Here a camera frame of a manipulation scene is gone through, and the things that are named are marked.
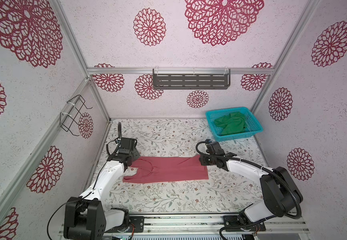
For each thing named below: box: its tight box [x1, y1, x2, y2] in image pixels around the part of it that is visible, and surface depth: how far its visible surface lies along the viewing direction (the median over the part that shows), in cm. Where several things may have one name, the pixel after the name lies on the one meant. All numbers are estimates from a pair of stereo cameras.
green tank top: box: [213, 112, 247, 135], surface depth 115 cm
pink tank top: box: [122, 154, 210, 184], surface depth 94 cm
